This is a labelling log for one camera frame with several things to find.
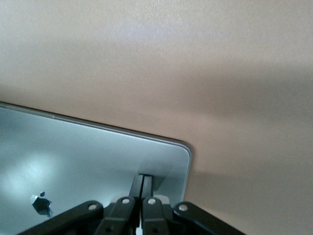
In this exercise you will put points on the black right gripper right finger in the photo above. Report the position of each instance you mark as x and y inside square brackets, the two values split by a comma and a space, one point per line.
[156, 218]

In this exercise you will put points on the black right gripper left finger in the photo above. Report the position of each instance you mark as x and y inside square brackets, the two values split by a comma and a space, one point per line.
[117, 215]

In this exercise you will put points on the grey laptop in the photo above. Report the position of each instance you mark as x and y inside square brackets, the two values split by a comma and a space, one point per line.
[97, 159]

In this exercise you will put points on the brown table cover sheet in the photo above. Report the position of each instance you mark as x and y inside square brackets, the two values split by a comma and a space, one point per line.
[171, 61]

